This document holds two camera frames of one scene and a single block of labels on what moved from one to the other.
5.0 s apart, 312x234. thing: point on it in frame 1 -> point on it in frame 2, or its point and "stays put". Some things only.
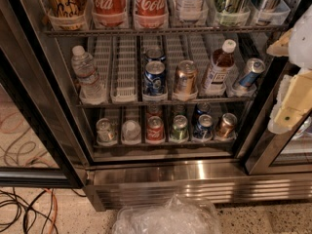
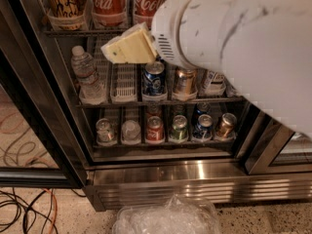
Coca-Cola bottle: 150,7 stays put
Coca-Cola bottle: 108,5 stays put
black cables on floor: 29,208 stays put
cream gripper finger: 293,101 -> 137,45
